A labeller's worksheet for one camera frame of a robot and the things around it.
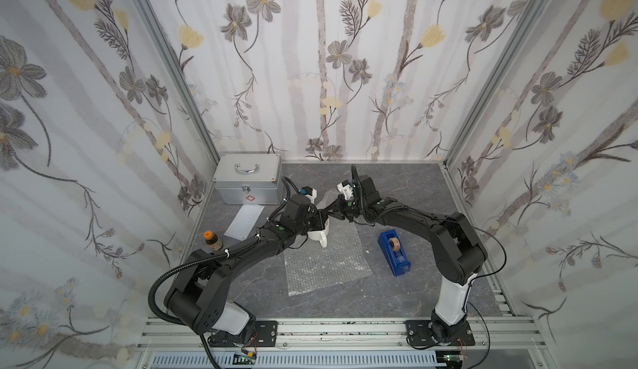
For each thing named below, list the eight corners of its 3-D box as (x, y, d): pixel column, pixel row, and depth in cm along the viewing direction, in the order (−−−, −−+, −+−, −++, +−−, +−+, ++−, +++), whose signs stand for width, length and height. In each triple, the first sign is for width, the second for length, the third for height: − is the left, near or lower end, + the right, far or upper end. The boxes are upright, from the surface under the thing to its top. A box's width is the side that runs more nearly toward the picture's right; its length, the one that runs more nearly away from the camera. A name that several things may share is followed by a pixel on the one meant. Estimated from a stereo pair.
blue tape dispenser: (391, 277, 87) (396, 269, 82) (378, 240, 97) (381, 231, 91) (406, 274, 88) (412, 266, 83) (391, 237, 97) (396, 228, 92)
